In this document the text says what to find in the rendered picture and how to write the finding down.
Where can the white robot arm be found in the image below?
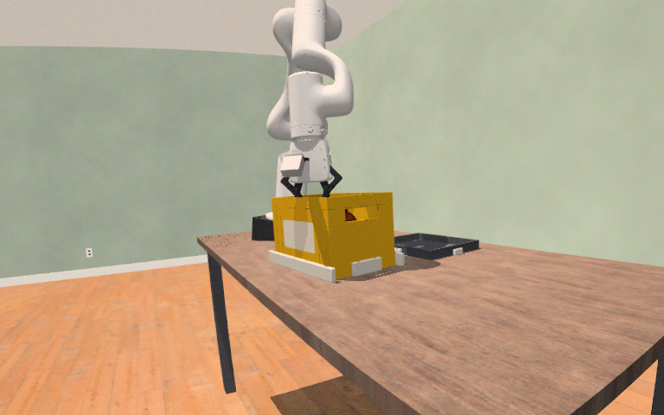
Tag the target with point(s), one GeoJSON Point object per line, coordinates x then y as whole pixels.
{"type": "Point", "coordinates": [312, 22]}

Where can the yellow wooden crate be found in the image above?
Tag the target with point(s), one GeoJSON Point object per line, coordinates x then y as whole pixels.
{"type": "Point", "coordinates": [314, 228]}

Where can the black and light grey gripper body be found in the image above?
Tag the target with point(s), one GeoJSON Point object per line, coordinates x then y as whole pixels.
{"type": "Point", "coordinates": [318, 167]}

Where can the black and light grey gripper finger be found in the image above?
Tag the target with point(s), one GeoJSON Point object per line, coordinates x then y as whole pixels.
{"type": "Point", "coordinates": [327, 189]}
{"type": "Point", "coordinates": [295, 190]}

